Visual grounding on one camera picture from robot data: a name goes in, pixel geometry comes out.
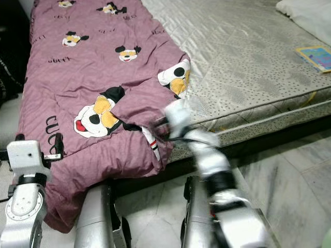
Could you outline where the silver right robot leg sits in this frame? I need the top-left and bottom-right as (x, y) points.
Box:
(180, 176), (218, 248)

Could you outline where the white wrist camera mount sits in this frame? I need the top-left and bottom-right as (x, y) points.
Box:
(164, 99), (196, 137)
(7, 139), (51, 179)

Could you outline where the white lettered pillow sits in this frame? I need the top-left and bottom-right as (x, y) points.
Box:
(275, 0), (331, 46)

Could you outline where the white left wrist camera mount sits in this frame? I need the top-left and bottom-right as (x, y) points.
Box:
(7, 139), (51, 179)

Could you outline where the silver left robot leg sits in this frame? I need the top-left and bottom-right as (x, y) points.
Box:
(72, 180), (132, 248)

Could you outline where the silver robot leg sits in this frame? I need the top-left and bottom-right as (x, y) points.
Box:
(180, 176), (218, 248)
(72, 180), (132, 248)

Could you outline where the yellow blue children's book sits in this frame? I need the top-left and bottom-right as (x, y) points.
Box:
(295, 45), (331, 74)

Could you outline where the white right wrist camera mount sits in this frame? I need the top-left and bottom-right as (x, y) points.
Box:
(164, 99), (196, 137)

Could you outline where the cream quilted mattress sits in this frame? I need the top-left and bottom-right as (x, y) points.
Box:
(140, 0), (331, 162)

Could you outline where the black bag with white print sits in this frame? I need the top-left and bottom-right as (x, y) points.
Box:
(0, 57), (21, 104)

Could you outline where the purple cartoon mouse blanket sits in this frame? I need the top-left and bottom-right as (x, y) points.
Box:
(16, 0), (192, 233)

